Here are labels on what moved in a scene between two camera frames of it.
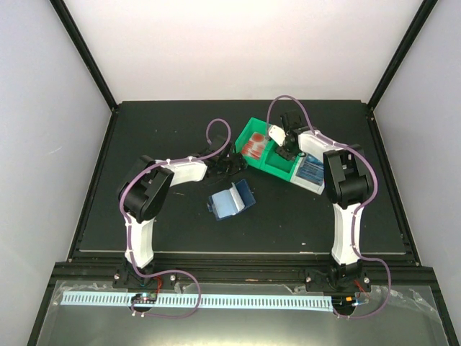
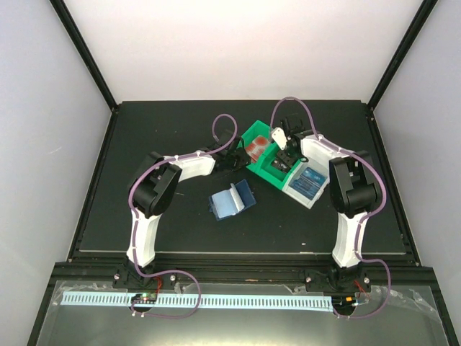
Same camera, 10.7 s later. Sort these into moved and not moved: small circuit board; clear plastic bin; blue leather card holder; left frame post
Moved: clear plastic bin
Not moved: blue leather card holder; left frame post; small circuit board
